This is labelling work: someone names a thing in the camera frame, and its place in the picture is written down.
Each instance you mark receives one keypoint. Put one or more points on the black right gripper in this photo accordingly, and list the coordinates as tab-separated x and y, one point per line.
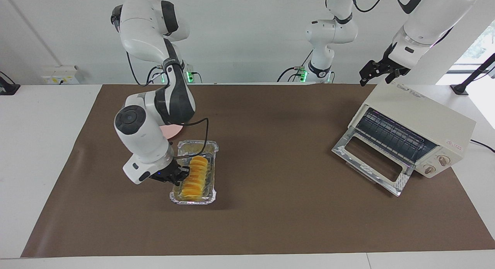
166	174

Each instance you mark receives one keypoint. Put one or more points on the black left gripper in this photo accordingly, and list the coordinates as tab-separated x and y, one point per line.
394	64

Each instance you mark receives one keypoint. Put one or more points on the sliced orange bread loaf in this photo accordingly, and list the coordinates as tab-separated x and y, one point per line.
195	176

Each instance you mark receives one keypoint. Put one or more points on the aluminium foil tray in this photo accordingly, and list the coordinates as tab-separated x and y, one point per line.
193	147

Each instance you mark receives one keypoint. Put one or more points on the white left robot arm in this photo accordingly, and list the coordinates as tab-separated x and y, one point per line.
429	17

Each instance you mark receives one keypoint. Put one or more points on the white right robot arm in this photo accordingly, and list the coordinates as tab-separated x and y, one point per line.
143	141

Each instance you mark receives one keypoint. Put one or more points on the cream toaster oven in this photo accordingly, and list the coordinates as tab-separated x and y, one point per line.
433	118

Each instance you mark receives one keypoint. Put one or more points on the glass oven door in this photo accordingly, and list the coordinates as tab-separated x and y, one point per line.
348	149

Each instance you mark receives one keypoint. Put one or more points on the large cream oven knob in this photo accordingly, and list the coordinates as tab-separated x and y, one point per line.
444	159

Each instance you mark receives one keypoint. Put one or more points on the small cream oven knob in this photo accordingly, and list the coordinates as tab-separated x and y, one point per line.
429	169

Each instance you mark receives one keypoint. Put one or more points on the pink round plate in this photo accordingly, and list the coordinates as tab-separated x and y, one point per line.
172	131

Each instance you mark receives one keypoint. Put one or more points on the brown table mat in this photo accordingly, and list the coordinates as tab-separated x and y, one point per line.
270	203

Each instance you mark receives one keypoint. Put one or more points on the black table clamp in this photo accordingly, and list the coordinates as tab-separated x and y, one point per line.
7	88

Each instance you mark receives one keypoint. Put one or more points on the black camera stand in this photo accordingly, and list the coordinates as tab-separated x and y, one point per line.
473	75

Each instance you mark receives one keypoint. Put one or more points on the white wall power outlet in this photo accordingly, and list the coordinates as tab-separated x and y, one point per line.
58	75

